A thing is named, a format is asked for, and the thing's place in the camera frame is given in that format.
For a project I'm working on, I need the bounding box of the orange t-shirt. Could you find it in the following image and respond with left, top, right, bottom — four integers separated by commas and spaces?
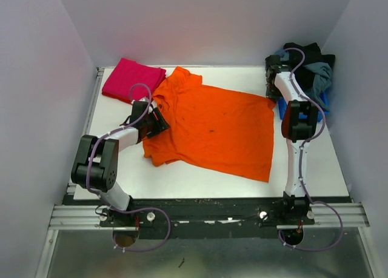
142, 67, 275, 182

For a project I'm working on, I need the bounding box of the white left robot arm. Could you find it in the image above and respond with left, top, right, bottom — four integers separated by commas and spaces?
70, 101, 170, 227

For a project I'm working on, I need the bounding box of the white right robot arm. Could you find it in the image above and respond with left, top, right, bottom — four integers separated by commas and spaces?
265, 55, 318, 198

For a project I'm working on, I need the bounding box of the folded red t-shirt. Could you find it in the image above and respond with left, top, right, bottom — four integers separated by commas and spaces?
102, 74, 166, 104

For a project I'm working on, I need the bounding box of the folded pink t-shirt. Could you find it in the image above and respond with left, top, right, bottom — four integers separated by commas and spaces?
102, 58, 166, 103

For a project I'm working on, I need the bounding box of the black crumpled t-shirt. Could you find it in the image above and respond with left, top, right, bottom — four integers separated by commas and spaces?
282, 42, 336, 92

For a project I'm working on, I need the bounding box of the blue plastic bin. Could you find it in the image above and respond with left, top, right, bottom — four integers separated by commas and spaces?
278, 90, 331, 121

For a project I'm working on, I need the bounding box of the grey-blue crumpled t-shirt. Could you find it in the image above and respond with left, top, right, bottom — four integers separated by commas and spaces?
275, 47, 335, 111

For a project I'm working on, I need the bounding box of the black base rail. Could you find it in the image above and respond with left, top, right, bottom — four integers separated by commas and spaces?
99, 197, 316, 240

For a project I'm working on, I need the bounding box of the aluminium frame rail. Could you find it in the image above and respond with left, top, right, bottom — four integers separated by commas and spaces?
48, 204, 370, 231

